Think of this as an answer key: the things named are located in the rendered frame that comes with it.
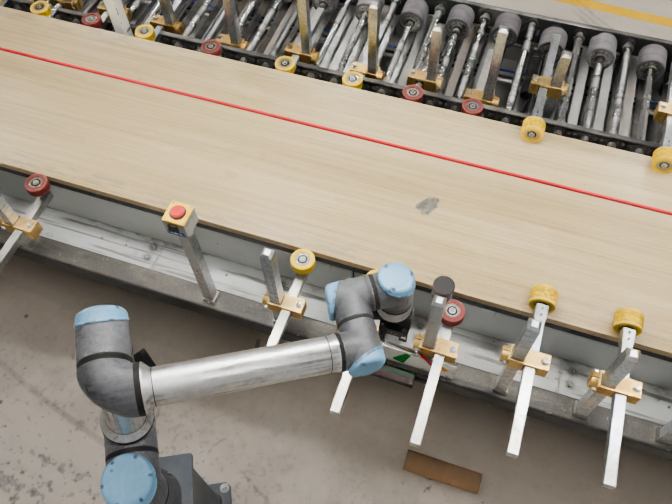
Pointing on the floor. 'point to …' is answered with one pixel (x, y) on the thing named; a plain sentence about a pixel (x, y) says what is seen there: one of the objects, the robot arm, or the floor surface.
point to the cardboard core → (442, 471)
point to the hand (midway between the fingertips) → (383, 336)
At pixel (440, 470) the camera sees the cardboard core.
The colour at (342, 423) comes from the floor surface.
